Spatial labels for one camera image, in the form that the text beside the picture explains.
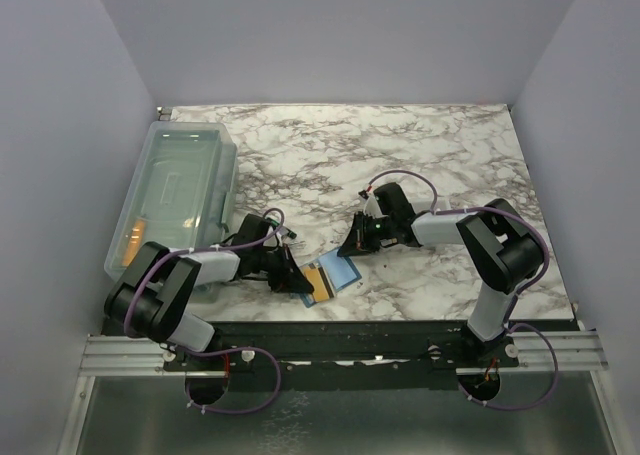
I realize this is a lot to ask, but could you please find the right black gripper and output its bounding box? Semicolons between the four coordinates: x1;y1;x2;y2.
338;211;396;258

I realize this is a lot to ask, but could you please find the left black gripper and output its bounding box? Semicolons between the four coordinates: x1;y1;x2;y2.
253;243;314;293

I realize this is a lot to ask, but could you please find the teal leather card holder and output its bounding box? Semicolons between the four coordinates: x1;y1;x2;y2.
298;248;361;308

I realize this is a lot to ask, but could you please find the clear acrylic card box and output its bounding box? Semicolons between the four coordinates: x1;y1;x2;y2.
411;199;438;214

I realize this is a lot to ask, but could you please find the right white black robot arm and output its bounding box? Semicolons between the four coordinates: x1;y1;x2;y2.
338;182;550;367

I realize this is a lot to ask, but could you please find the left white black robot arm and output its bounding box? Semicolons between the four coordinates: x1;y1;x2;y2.
104;209;314;370

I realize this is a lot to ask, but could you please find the black green screwdriver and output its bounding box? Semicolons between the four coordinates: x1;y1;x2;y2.
266;217;297;240

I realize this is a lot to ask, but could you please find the clear plastic storage bin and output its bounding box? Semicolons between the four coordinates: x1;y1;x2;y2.
104;121;238;281

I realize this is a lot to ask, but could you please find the orange tool in bin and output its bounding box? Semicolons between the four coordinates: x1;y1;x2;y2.
122;218;146;267

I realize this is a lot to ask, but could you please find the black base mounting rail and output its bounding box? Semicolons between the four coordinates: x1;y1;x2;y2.
151;320;580;400

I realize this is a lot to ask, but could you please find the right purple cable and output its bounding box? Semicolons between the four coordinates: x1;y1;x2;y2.
367;169;560;411

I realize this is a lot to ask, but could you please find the aluminium extrusion rail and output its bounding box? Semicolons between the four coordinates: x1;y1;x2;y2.
79;331;609;377

